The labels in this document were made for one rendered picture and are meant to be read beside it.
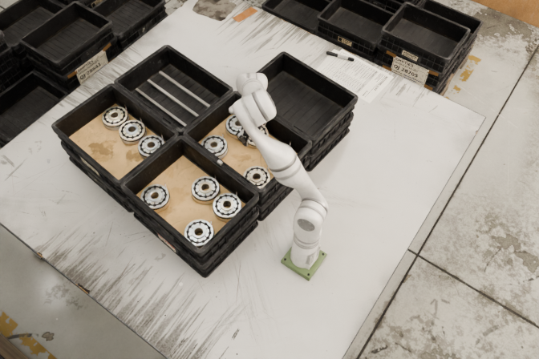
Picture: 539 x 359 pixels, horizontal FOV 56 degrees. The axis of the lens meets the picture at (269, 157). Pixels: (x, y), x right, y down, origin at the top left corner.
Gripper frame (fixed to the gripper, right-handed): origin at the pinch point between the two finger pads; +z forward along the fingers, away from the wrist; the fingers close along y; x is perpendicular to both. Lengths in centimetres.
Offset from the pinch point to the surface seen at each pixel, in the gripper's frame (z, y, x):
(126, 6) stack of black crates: 52, 52, 151
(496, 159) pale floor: 82, 136, -75
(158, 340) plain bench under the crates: 18, -72, -26
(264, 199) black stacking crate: 2.6, -15.0, -21.0
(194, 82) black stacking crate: 5.0, 8.5, 40.2
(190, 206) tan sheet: 5.0, -34.5, -2.6
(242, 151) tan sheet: 4.3, -4.2, -0.1
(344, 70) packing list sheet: 15, 70, 3
